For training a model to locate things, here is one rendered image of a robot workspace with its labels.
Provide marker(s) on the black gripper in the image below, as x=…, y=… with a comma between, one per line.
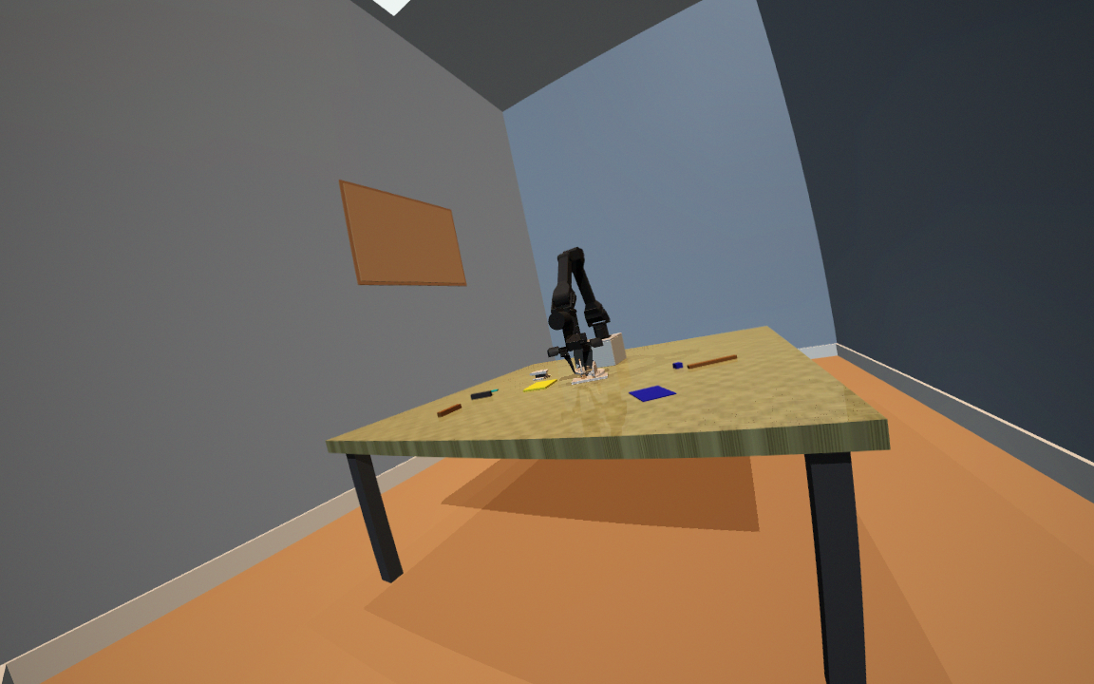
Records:
x=596, y=342

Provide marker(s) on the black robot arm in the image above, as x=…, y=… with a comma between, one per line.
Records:
x=563, y=312

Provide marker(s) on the blue rectangular plate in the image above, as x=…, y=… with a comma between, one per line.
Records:
x=651, y=393

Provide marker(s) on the orange flat bar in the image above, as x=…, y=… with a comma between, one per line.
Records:
x=712, y=361

